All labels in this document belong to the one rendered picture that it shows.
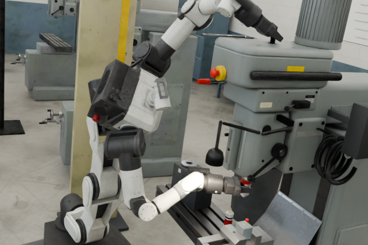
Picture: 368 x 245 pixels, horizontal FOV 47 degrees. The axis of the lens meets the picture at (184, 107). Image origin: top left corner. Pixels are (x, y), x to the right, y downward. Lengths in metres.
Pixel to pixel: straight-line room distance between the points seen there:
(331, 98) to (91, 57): 1.92
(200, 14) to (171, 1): 9.69
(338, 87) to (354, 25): 5.07
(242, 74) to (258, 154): 0.38
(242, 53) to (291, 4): 6.48
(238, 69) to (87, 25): 1.82
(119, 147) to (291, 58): 0.76
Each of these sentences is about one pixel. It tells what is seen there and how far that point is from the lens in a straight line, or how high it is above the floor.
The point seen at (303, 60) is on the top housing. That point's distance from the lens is 1.73.
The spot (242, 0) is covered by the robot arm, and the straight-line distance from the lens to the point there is 1.64.
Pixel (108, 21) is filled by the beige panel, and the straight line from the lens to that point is 3.25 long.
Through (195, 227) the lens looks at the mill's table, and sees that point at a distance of 2.18.
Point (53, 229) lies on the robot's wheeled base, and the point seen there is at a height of 0.57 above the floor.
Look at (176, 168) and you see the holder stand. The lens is 2.37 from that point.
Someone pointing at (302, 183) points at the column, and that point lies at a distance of 2.22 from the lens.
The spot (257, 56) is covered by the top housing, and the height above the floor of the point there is 1.86.
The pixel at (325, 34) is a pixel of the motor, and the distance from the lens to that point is 1.85.
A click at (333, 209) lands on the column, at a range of 2.14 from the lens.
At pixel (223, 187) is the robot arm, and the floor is 1.24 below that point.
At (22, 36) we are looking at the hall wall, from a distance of 10.57.
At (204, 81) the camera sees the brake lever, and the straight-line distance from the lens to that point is 1.74.
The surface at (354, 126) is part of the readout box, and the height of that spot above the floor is 1.64.
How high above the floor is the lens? 2.08
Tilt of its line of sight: 16 degrees down
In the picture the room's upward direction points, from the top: 8 degrees clockwise
